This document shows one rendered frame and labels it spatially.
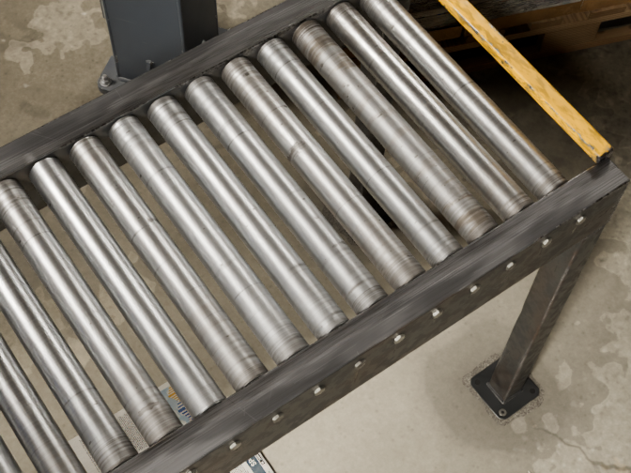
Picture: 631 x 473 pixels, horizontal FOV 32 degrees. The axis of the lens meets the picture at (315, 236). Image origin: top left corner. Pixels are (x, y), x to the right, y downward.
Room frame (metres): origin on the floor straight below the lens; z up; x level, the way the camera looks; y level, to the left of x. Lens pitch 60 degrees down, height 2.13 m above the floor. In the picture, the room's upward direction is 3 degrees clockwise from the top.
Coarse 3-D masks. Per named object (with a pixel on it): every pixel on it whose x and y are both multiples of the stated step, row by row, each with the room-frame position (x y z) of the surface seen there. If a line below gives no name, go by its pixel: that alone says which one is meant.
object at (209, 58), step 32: (288, 0) 1.17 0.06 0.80; (320, 0) 1.17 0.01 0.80; (352, 0) 1.19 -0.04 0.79; (224, 32) 1.10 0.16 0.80; (256, 32) 1.10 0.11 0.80; (288, 32) 1.11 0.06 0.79; (192, 64) 1.03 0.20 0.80; (224, 64) 1.04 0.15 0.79; (256, 64) 1.08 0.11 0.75; (128, 96) 0.97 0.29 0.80; (160, 96) 0.97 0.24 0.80; (64, 128) 0.91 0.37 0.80; (96, 128) 0.91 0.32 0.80; (0, 160) 0.84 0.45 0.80; (32, 160) 0.85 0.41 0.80; (64, 160) 0.87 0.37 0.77; (32, 192) 0.83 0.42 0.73; (0, 224) 0.80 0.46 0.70
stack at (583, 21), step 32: (416, 0) 1.63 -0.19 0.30; (480, 0) 1.68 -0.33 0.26; (512, 0) 1.70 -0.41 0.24; (544, 0) 1.73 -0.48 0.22; (576, 0) 1.76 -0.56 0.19; (512, 32) 1.72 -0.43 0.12; (544, 32) 1.74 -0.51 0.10; (576, 32) 1.76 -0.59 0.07; (608, 32) 1.82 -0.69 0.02; (480, 64) 1.69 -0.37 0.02
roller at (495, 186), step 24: (336, 24) 1.14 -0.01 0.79; (360, 24) 1.13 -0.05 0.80; (360, 48) 1.09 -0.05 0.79; (384, 48) 1.09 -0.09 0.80; (384, 72) 1.05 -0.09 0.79; (408, 72) 1.04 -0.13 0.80; (408, 96) 1.00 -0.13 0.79; (432, 96) 1.00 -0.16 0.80; (432, 120) 0.96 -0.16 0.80; (456, 120) 0.96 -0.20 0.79; (456, 144) 0.92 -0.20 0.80; (456, 168) 0.90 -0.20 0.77; (480, 168) 0.88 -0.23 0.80; (480, 192) 0.85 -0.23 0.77; (504, 192) 0.84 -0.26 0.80; (504, 216) 0.81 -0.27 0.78
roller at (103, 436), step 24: (0, 240) 0.72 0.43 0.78; (0, 264) 0.68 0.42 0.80; (0, 288) 0.65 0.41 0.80; (24, 288) 0.65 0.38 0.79; (24, 312) 0.61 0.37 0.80; (24, 336) 0.58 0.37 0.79; (48, 336) 0.58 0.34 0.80; (48, 360) 0.55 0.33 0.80; (72, 360) 0.55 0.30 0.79; (48, 384) 0.52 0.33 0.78; (72, 384) 0.52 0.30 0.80; (72, 408) 0.48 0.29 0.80; (96, 408) 0.49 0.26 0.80; (96, 432) 0.45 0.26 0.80; (120, 432) 0.46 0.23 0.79; (96, 456) 0.43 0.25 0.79; (120, 456) 0.43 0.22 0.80
